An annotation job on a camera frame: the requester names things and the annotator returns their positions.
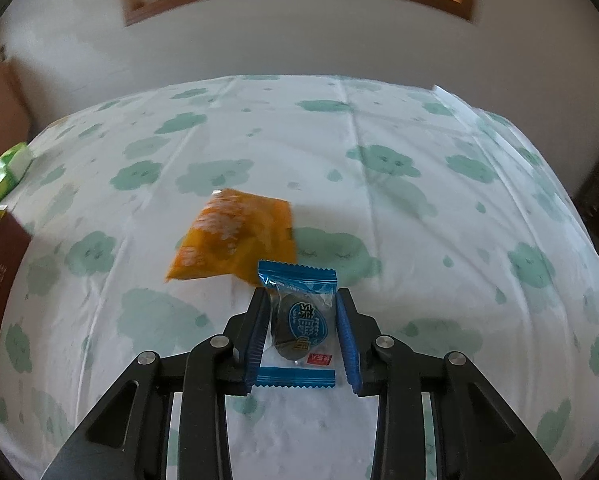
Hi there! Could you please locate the green tissue pack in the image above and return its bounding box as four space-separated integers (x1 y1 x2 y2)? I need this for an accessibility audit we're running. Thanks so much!
0 142 33 206

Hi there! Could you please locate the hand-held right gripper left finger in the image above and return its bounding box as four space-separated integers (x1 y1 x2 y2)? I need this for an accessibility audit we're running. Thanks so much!
42 287 273 480

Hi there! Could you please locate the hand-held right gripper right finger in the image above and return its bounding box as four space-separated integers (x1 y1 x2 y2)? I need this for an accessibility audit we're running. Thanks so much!
335 287 563 480

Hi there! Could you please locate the orange snack packet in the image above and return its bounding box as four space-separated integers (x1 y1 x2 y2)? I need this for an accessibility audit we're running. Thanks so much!
166 188 298 288

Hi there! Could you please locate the blue candy packet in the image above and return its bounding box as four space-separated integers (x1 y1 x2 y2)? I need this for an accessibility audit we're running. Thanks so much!
252 260 337 388

